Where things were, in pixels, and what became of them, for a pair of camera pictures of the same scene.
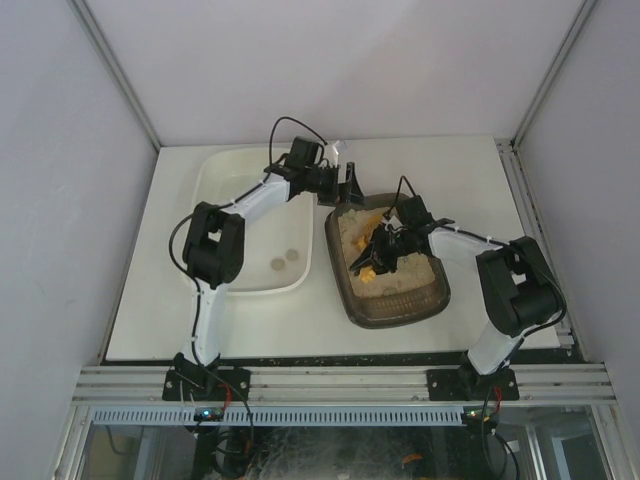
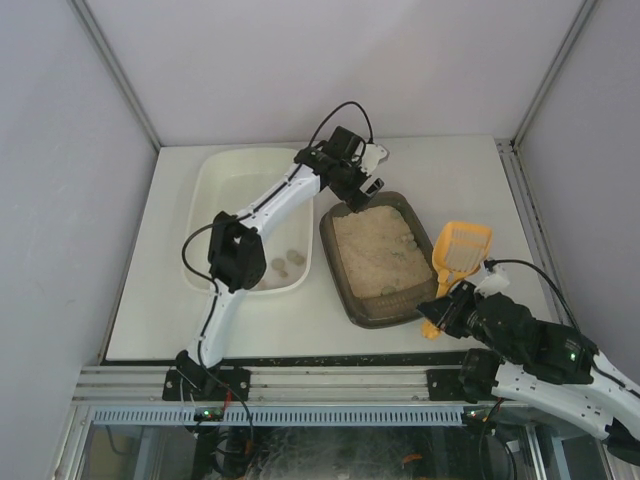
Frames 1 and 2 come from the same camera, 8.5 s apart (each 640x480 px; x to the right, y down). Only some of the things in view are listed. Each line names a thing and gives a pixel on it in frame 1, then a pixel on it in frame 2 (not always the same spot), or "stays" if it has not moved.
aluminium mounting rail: (567, 383) stays
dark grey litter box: (416, 292) stays
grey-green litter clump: (277, 264) stays
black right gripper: (390, 246) -> (445, 314)
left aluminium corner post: (113, 67) stays
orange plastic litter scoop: (367, 274) -> (458, 248)
